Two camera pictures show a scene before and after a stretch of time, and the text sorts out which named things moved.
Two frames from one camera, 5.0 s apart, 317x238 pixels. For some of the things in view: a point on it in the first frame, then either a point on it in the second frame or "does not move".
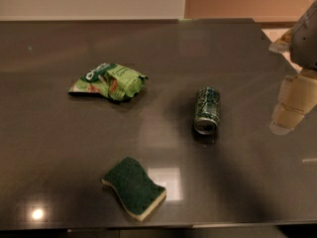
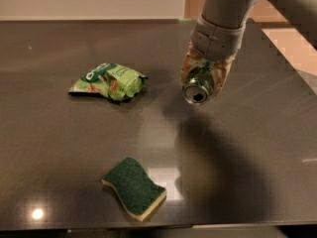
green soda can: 207,110 → 199,82
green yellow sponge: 140,194 does not move
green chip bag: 116,81 does not move
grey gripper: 305,44 → 216,40
